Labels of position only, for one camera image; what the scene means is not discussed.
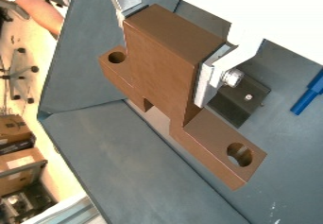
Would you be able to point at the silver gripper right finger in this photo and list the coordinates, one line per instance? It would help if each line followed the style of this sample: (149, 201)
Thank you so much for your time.
(217, 71)

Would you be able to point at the brown T-shaped block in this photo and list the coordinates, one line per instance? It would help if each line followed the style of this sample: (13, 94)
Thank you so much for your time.
(154, 70)

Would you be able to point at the person forearm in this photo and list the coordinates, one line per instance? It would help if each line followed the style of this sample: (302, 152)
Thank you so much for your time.
(45, 14)

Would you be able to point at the blue peg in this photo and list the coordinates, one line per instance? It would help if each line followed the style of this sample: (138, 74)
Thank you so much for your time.
(314, 91)

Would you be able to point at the office chair base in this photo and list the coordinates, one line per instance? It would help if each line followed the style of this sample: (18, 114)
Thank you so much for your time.
(18, 76)

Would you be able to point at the cardboard box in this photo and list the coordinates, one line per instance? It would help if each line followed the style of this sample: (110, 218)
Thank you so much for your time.
(21, 169)

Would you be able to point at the black angle bracket fixture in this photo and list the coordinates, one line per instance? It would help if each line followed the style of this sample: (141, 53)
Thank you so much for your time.
(237, 103)

